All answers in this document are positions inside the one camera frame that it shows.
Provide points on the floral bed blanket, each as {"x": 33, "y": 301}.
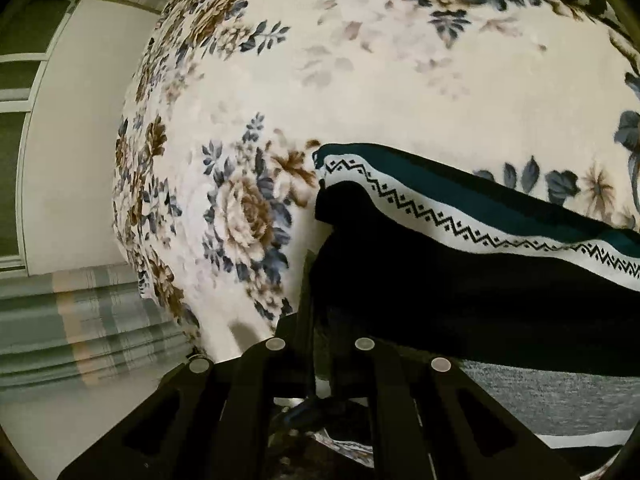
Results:
{"x": 537, "y": 95}

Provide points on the window frame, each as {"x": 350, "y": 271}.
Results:
{"x": 27, "y": 43}

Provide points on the green striped curtain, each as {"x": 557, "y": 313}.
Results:
{"x": 80, "y": 328}

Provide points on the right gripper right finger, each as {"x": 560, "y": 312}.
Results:
{"x": 428, "y": 420}

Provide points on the black grey striped sweater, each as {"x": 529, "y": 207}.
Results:
{"x": 536, "y": 304}

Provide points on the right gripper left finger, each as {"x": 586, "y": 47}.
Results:
{"x": 209, "y": 420}

